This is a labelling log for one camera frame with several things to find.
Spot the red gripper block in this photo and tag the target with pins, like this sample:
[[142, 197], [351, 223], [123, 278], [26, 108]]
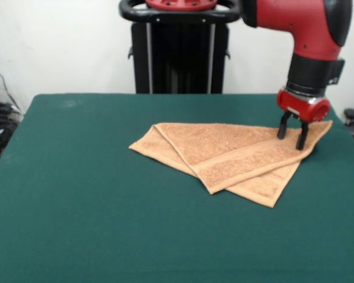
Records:
[[301, 107]]

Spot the dark green table cloth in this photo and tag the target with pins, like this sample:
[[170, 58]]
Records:
[[106, 191]]

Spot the orange terry towel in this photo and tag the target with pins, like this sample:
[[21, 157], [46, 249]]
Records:
[[224, 147]]

